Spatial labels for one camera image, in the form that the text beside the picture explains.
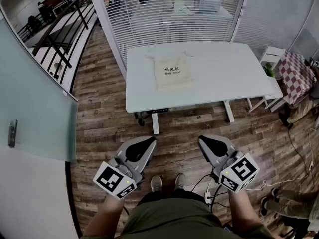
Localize person's green shirt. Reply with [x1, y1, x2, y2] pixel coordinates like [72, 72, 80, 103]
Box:
[81, 195, 277, 239]

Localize metal door handle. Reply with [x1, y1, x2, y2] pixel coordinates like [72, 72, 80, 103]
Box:
[7, 119, 19, 148]

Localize frosted glass door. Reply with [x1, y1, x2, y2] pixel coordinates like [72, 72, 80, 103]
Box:
[0, 18, 79, 163]

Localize white appliance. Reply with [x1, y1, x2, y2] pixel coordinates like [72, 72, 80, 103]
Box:
[183, 0, 223, 13]

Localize person's right forearm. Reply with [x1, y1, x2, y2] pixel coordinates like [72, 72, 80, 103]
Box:
[227, 189, 265, 234]

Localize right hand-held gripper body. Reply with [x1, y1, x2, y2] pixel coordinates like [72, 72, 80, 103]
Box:
[211, 150, 260, 194]

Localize white side shelf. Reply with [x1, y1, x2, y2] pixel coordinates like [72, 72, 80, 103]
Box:
[247, 45, 287, 113]

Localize person's right shoe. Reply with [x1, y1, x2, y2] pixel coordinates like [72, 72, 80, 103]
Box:
[173, 173, 186, 191]

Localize red white checkered cloth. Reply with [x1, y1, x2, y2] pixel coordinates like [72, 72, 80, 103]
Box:
[278, 50, 318, 107]

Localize person's left shoe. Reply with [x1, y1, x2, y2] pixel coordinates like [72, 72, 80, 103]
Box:
[150, 175, 163, 193]

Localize small green plant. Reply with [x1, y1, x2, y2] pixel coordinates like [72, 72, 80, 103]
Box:
[262, 62, 276, 79]

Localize narrow white window blind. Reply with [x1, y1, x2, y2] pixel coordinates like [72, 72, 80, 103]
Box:
[231, 0, 319, 57]

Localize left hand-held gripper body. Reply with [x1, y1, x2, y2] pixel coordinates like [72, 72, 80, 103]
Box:
[92, 155, 146, 200]

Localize beige drawstring hair dryer bag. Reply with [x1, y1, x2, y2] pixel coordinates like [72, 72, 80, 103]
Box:
[144, 50, 198, 91]

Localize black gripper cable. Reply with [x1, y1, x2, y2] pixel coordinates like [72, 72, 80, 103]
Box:
[209, 173, 226, 214]

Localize person's black shorts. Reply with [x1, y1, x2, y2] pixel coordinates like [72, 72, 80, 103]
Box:
[137, 188, 208, 207]

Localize person's left forearm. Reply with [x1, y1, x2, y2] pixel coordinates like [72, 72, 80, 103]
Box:
[82, 195, 126, 239]

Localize person's shoe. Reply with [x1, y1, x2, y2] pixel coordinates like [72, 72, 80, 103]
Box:
[150, 175, 163, 193]
[173, 173, 186, 191]

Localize white table leg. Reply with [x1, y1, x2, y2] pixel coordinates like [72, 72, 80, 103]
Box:
[151, 113, 160, 135]
[223, 100, 235, 123]

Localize black stair railing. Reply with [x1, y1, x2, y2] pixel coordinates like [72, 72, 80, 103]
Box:
[17, 0, 98, 71]

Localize white floor cable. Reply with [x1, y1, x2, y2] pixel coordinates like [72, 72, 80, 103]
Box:
[245, 127, 315, 192]

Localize wide white window blind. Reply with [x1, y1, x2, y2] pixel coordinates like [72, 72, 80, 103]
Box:
[96, 0, 248, 68]

